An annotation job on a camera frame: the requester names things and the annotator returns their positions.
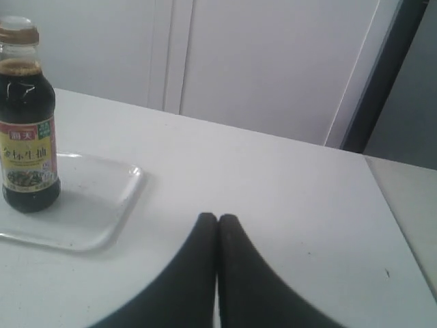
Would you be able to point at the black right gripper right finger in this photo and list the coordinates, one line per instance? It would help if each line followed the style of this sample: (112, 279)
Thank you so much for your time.
(250, 293)

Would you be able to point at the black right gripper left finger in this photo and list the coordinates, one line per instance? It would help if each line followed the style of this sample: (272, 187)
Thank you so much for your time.
(183, 293)

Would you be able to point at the dark soy sauce bottle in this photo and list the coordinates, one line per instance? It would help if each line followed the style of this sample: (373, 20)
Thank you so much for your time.
(30, 179)

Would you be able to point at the white plastic tray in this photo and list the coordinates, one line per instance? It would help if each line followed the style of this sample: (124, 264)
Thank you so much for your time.
(97, 197)

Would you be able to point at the white cabinet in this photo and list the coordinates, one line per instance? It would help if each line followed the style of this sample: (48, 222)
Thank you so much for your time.
(294, 69)

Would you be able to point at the dark vertical post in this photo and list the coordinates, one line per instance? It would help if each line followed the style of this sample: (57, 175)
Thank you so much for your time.
(392, 54)

